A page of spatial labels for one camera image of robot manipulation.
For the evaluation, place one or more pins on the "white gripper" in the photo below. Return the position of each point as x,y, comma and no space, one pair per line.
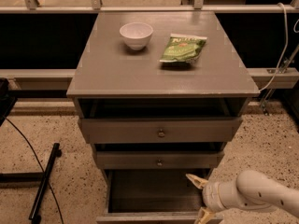
211,195

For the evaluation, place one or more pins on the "grey bottom drawer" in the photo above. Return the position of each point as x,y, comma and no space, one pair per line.
150,197

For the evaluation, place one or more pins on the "grey drawer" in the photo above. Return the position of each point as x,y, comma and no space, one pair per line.
116,160
140,131
150,197

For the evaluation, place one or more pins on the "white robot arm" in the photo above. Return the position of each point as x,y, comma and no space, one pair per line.
249,191

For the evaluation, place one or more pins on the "grey middle drawer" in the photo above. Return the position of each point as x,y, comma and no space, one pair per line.
116,160

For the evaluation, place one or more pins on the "grey top drawer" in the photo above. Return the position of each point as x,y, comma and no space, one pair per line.
140,131

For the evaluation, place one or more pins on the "grey wooden drawer cabinet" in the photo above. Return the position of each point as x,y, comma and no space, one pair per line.
113,81

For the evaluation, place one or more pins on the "green chip bag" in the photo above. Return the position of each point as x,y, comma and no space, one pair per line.
183,48

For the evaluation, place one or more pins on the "white ceramic bowl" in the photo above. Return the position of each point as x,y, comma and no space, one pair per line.
136,35

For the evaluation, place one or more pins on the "black metal stand base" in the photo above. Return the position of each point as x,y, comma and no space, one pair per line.
37,179

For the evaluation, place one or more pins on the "black equipment box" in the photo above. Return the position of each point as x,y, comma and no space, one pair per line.
6,100

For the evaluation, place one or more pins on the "metal railing frame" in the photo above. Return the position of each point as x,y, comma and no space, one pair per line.
149,8

